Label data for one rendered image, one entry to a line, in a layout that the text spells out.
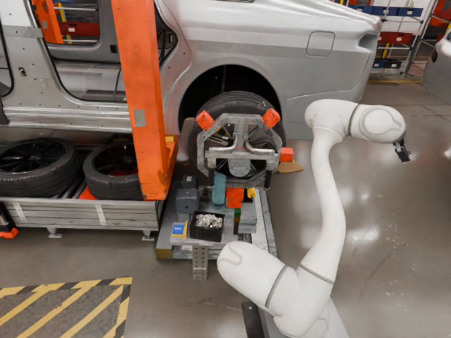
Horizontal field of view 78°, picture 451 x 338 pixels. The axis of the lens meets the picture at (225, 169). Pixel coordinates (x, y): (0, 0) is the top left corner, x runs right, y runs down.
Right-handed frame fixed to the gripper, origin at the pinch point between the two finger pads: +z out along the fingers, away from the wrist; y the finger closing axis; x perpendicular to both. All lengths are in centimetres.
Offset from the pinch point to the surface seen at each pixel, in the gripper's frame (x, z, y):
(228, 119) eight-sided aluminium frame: -82, 3, -39
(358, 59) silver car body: -20, 78, -71
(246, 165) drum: -82, 12, -10
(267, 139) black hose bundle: -66, 15, -22
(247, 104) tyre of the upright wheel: -74, 14, -47
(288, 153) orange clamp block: -67, 40, -15
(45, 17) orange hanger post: -346, 1, -281
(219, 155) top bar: -87, -6, -17
